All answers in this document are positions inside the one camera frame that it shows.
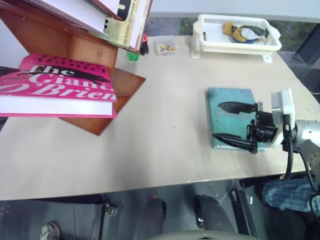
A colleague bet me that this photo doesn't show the pink paperback book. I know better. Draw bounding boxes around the pink paperback book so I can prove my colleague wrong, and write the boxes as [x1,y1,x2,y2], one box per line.
[0,54,119,119]

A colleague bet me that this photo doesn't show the dark rounded robot leg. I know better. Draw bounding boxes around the dark rounded robot leg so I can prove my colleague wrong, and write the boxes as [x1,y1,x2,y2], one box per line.
[194,194,241,236]

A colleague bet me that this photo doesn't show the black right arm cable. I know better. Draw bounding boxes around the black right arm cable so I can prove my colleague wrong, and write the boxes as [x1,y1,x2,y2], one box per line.
[281,113,295,181]

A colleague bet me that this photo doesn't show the small green plastic object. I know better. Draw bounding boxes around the small green plastic object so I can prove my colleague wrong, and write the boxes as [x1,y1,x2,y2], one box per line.
[125,50,140,63]

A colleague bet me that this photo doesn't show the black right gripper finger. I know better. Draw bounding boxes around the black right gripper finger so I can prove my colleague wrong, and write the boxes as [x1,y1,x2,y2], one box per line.
[217,101,257,115]
[211,133,258,155]

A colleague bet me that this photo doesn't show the person's leg in blue plaid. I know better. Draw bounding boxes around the person's leg in blue plaid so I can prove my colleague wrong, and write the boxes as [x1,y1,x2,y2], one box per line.
[261,176,320,214]

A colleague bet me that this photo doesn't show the white plastic basket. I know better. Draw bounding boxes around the white plastic basket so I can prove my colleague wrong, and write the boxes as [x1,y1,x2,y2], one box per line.
[191,13,283,64]

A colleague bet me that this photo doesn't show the wooden bookshelf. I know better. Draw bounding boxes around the wooden bookshelf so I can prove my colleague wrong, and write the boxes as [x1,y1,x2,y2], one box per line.
[0,0,147,137]

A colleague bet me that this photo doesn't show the thin maroon hardcover book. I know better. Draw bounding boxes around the thin maroon hardcover book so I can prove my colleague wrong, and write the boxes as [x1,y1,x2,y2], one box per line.
[83,0,125,21]

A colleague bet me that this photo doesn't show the small black object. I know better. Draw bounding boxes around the small black object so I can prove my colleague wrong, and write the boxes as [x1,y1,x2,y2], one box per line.
[139,33,150,56]

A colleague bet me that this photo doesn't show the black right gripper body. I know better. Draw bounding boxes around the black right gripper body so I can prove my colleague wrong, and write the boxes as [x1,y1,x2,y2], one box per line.
[246,100,280,152]

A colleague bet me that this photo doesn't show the teal hardcover book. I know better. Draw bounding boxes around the teal hardcover book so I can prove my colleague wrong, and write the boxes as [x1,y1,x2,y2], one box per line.
[206,87,266,152]

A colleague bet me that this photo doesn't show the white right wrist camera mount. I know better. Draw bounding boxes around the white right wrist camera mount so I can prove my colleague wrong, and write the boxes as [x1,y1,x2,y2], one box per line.
[270,87,296,148]

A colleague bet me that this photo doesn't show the grey sneaker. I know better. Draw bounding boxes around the grey sneaker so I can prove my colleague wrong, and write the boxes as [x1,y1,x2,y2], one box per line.
[39,221,61,240]

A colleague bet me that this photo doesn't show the clear box of coloured pins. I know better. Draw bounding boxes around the clear box of coloured pins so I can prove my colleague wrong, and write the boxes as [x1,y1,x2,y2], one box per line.
[153,35,178,57]

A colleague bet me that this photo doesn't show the cloths in basket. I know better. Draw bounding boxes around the cloths in basket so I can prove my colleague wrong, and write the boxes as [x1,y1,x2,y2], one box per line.
[231,24,270,45]

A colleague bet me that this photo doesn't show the yellow plush toy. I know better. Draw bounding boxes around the yellow plush toy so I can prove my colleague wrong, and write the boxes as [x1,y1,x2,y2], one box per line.
[223,21,235,38]

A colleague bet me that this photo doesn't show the thick maroon hardcover book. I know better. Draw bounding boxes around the thick maroon hardcover book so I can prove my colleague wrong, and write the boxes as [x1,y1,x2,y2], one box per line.
[23,0,110,36]

